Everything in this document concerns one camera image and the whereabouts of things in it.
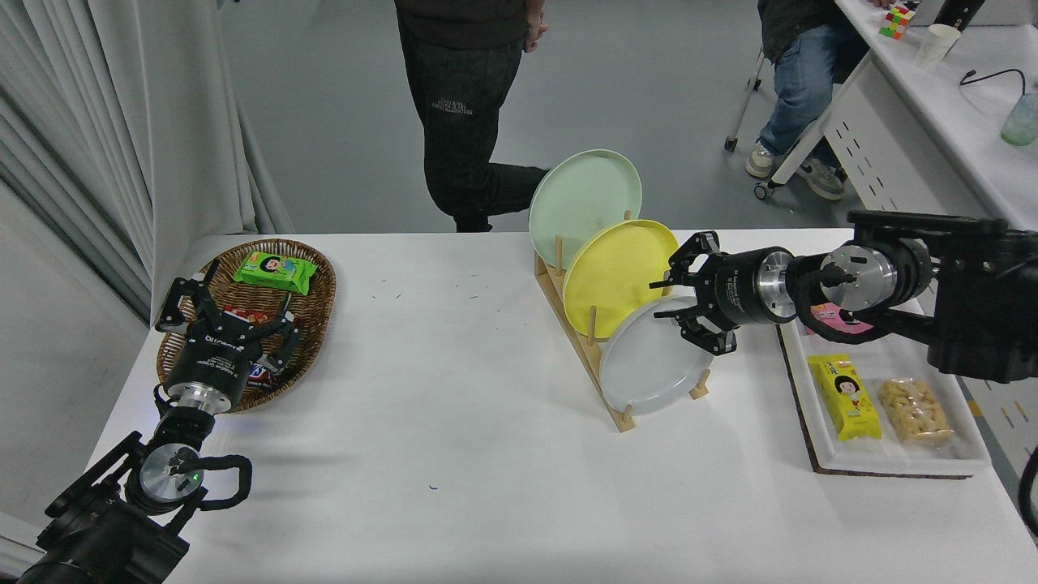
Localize black cable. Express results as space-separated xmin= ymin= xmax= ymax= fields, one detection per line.
xmin=959 ymin=68 xmax=1027 ymax=98

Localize white paper cup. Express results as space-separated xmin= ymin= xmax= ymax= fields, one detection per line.
xmin=915 ymin=24 xmax=962 ymax=68

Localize clear bag of puffed snacks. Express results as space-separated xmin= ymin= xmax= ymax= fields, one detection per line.
xmin=878 ymin=376 xmax=955 ymax=448

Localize red snack bar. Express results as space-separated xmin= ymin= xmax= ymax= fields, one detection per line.
xmin=223 ymin=306 xmax=293 ymax=325

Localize white desk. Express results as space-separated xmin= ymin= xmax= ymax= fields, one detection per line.
xmin=754 ymin=0 xmax=1038 ymax=524

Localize standing person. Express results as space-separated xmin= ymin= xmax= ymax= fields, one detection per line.
xmin=393 ymin=0 xmax=554 ymax=234

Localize colourful puzzle cube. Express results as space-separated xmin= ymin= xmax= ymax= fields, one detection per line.
xmin=878 ymin=4 xmax=917 ymax=40

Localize standing person's hand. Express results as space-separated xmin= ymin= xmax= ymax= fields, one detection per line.
xmin=525 ymin=0 xmax=550 ymax=53

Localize wooden plate rack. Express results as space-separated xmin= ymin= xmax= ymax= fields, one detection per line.
xmin=534 ymin=213 xmax=712 ymax=433

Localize green snack pack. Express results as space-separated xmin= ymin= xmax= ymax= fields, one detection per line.
xmin=234 ymin=250 xmax=319 ymax=297

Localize seated person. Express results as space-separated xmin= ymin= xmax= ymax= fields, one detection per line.
xmin=744 ymin=0 xmax=893 ymax=202

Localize yellow plate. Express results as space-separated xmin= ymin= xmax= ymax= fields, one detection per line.
xmin=562 ymin=219 xmax=681 ymax=340

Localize brown wicker basket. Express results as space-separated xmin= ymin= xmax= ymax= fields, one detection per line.
xmin=156 ymin=238 xmax=337 ymax=414

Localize black object on desk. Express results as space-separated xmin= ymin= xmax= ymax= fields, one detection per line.
xmin=933 ymin=0 xmax=986 ymax=32

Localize yellow snack pack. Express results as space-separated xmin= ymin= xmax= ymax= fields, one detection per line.
xmin=807 ymin=354 xmax=882 ymax=443

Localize translucent green bottle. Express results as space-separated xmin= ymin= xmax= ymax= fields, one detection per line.
xmin=1000 ymin=91 xmax=1038 ymax=148

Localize grey curtain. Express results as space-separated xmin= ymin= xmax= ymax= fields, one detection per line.
xmin=0 ymin=0 xmax=294 ymax=325

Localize white tray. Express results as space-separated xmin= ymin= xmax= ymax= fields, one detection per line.
xmin=775 ymin=302 xmax=994 ymax=476

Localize grey plate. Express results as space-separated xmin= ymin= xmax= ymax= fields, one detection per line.
xmin=598 ymin=294 xmax=722 ymax=416

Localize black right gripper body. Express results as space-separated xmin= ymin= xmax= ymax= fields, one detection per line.
xmin=699 ymin=247 xmax=763 ymax=331

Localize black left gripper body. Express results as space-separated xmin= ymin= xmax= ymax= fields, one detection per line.
xmin=162 ymin=319 xmax=266 ymax=404

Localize pink snack pack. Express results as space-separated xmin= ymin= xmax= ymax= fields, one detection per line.
xmin=809 ymin=302 xmax=875 ymax=335

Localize pale green plate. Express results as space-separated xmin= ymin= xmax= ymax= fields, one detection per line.
xmin=528 ymin=149 xmax=643 ymax=268

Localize white chair leg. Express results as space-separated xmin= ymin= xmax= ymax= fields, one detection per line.
xmin=724 ymin=49 xmax=770 ymax=153

